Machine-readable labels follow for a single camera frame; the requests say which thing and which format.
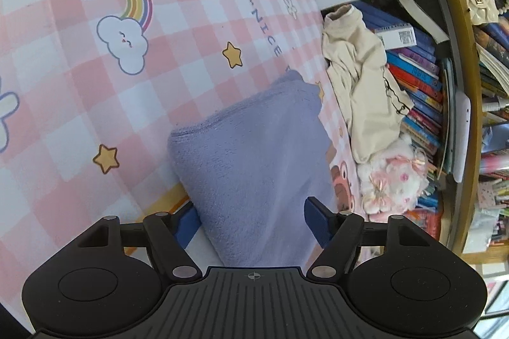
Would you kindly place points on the white tablet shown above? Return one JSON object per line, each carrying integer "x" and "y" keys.
{"x": 459, "y": 132}

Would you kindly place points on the cream purse with pearls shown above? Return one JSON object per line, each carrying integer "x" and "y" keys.
{"x": 479, "y": 2}

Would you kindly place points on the purple and mauve sweater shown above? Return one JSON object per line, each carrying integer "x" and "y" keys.
{"x": 258, "y": 168}

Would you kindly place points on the white carton box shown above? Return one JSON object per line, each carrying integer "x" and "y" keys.
{"x": 395, "y": 36}

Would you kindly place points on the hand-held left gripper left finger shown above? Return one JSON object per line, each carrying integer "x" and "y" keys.
{"x": 187, "y": 223}

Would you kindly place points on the pink and white plush toy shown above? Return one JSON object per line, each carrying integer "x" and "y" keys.
{"x": 393, "y": 180}

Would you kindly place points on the cream garment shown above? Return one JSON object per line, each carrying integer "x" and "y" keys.
{"x": 366, "y": 92}

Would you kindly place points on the row of colourful books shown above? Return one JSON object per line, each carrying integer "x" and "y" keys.
{"x": 421, "y": 84}

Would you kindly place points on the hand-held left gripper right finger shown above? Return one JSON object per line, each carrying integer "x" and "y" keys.
{"x": 316, "y": 217}

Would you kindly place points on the pink checkered rainbow blanket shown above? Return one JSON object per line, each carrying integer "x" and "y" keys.
{"x": 119, "y": 84}

